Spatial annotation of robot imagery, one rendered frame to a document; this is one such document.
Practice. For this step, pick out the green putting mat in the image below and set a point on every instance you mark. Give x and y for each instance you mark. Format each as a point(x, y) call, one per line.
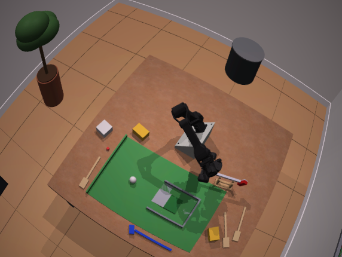
point(114, 190)

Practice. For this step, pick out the white golf ball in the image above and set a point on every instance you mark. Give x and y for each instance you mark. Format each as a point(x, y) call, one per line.
point(133, 179)

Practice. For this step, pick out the yellow block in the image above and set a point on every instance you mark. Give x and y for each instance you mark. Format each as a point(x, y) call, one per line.
point(141, 132)
point(213, 234)

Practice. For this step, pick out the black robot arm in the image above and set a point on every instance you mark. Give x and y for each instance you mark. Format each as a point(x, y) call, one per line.
point(201, 152)

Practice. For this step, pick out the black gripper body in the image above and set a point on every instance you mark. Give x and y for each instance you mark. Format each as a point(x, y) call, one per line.
point(203, 176)

